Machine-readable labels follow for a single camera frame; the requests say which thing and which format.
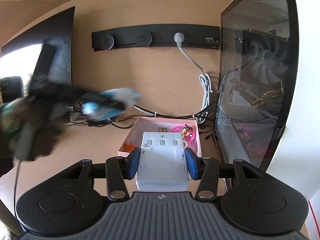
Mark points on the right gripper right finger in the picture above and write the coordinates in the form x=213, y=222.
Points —
x=206, y=171

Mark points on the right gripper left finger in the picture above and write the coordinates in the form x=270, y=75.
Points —
x=119, y=169

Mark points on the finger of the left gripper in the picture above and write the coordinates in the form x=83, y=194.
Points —
x=93, y=101

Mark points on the blue white tissue pack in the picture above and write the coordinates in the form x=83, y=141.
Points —
x=128, y=96

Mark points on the orange duck sand mould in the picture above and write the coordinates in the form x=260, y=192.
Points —
x=129, y=147

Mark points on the white battery charger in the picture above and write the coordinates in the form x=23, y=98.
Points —
x=162, y=165

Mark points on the pink plastic strainer scoop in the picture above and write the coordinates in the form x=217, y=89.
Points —
x=177, y=129

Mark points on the black power adapter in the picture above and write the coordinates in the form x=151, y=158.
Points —
x=102, y=122

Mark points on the pink cardboard box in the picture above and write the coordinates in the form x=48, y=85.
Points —
x=160, y=126

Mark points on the small figurine toy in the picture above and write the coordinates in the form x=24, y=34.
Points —
x=187, y=131

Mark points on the left black monitor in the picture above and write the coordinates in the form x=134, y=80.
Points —
x=19, y=57

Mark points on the black wall socket strip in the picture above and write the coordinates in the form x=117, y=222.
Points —
x=156, y=35

